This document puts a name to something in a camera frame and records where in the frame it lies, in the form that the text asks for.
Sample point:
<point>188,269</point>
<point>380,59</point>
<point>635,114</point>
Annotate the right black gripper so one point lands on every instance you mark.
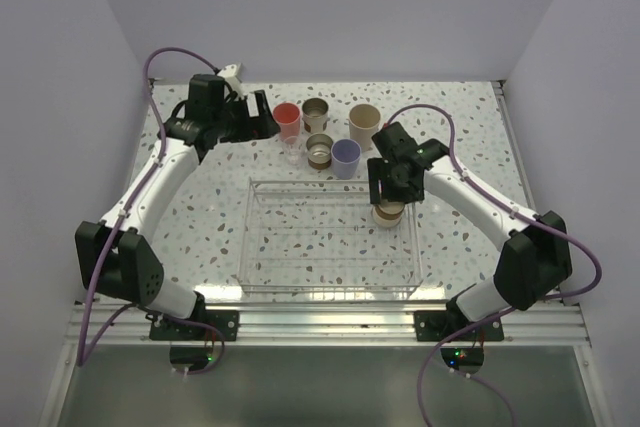
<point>378,168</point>

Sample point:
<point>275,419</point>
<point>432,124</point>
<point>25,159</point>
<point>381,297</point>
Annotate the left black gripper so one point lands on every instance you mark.
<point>258,127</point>

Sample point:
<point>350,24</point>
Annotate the clear glass cup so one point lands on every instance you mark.
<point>294,149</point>

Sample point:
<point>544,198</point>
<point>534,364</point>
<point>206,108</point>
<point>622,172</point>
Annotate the cream steel cup brown band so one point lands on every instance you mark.
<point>388,214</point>

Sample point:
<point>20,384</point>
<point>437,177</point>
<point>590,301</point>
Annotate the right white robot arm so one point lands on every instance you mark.
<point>534,257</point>

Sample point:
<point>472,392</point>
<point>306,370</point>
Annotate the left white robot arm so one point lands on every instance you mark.
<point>115,255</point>

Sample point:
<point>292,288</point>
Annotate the red plastic cup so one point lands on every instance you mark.
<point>288,117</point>

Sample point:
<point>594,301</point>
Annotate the steel cup back row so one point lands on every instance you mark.
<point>315,115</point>

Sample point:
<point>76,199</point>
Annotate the purple plastic cup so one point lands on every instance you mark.
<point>346,154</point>

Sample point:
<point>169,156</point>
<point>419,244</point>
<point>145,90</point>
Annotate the steel cup front middle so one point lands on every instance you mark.
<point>318,147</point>

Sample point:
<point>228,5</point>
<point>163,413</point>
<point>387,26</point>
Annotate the tall beige cup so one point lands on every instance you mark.
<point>364,121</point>

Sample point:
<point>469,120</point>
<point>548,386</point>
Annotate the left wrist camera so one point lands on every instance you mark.
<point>231,73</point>

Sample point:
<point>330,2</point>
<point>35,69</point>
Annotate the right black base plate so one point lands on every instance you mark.
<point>433,326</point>

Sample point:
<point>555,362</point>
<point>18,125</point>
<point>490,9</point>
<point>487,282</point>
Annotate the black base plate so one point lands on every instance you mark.
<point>433,326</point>
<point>212,325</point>

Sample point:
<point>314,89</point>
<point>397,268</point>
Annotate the aluminium mounting rail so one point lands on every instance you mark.
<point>389,324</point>

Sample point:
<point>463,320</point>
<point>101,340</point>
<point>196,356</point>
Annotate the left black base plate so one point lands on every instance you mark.
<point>212,325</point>

